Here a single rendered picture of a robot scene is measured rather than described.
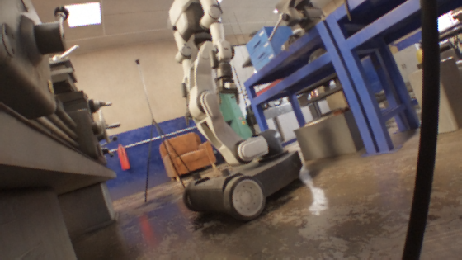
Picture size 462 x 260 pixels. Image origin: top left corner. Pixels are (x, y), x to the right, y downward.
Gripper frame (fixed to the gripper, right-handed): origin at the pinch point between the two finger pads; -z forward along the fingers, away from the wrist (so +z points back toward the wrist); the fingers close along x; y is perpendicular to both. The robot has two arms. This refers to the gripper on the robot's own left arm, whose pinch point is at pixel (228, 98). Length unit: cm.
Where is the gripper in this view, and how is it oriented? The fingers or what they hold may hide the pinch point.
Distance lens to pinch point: 119.3
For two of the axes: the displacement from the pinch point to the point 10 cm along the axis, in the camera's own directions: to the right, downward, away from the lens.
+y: 5.4, -3.0, -7.9
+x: -8.2, 0.1, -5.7
